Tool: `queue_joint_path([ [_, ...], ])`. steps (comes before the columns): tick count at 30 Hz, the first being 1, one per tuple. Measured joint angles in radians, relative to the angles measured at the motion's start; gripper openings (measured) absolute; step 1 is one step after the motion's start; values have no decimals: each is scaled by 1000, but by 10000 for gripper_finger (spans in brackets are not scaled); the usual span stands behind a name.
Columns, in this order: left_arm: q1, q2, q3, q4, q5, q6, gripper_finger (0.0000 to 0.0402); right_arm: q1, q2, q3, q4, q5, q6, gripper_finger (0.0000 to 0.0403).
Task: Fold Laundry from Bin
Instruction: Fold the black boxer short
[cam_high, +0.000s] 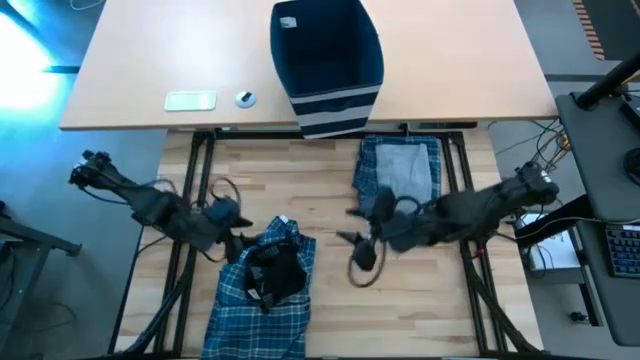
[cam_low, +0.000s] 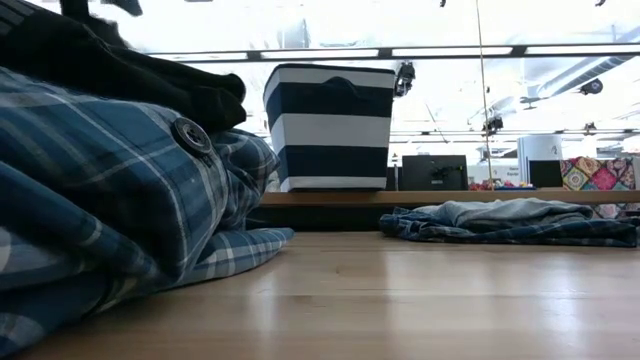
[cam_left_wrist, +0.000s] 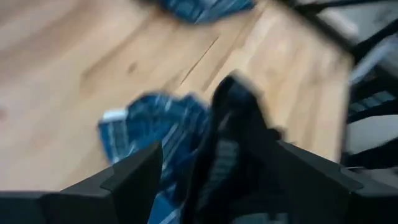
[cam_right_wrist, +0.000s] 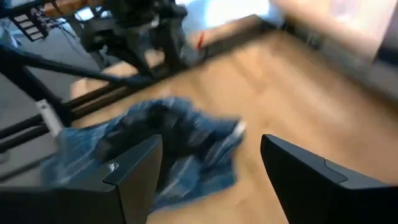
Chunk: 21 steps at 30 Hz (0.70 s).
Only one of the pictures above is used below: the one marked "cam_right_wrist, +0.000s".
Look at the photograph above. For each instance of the light wooden desk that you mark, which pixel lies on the light wooden desk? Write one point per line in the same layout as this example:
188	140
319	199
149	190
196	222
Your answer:
357	18

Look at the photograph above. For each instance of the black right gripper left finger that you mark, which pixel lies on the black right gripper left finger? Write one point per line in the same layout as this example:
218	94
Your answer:
77	205

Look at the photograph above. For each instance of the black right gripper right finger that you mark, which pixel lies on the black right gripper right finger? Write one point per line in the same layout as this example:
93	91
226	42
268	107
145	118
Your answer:
326	202

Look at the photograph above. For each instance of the navy white striped laundry bin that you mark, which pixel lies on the navy white striped laundry bin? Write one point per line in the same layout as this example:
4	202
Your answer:
390	46

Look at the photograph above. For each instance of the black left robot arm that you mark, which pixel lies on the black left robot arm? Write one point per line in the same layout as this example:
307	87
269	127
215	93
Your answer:
130	31

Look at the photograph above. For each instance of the silver aluminium extrusion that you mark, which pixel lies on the silver aluminium extrusion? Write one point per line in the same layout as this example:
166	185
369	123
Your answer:
49	118

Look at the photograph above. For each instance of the black slotted panel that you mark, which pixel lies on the black slotted panel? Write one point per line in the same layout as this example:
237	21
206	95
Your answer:
29	25

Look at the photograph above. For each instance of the dark patterned garment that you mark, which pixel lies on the dark patterned garment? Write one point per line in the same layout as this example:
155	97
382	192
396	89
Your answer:
202	174

